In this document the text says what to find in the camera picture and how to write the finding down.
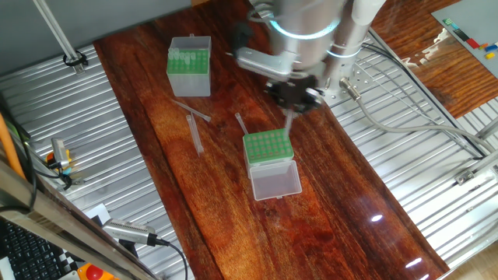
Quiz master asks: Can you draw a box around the black silver-camera cable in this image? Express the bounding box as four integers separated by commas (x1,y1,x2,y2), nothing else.
154,237,190,280

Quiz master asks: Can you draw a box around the green clear pipette tip box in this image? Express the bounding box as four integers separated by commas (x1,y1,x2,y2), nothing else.
243,128,303,202
166,33,212,98

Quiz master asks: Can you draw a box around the orange tube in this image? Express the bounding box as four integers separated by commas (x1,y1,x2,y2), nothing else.
0,111,27,180

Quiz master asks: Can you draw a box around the black keyboard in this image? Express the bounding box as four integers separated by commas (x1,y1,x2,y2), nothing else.
0,219,74,280

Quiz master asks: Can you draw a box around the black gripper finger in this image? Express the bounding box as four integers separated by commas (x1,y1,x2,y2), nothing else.
301,87,326,114
279,101,304,117

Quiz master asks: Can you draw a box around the yellow orange turtle toy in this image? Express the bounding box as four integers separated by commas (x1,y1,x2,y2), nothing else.
45,149,74,176

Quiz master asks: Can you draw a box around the aluminium post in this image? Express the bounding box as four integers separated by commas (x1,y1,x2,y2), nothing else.
32,0,87,75

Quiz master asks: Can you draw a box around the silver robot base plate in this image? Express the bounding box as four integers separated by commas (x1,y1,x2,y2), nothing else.
307,40,390,110

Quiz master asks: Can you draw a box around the orange emergency stop box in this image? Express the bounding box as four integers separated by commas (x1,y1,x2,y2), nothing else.
76,262,122,280

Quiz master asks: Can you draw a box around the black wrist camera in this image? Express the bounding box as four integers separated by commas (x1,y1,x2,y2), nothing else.
230,21,254,51

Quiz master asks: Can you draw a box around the grey cable with metal connector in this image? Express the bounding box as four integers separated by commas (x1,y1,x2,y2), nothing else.
338,76,497,155

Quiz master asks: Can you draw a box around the black cable tie ring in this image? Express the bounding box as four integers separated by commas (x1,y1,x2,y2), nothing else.
62,49,89,68

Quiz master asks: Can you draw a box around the glossy brown wooden board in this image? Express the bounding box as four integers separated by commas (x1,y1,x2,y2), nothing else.
93,0,451,280

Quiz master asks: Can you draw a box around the grey board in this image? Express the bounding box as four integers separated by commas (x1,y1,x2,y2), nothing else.
430,0,498,79

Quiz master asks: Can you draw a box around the silver camera mount bracket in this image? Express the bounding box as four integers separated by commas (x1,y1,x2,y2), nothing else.
234,46,301,82

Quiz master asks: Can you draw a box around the silver camera on stand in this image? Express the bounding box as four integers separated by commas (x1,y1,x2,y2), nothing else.
102,217,160,247

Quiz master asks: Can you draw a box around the aluminium profile bar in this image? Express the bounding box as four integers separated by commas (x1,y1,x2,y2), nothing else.
454,149,498,186
473,115,498,141

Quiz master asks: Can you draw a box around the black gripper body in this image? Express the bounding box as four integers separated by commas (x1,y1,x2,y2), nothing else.
265,75,321,110

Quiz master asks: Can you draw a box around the shiny steel rail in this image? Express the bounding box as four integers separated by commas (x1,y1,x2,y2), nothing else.
0,153,160,280

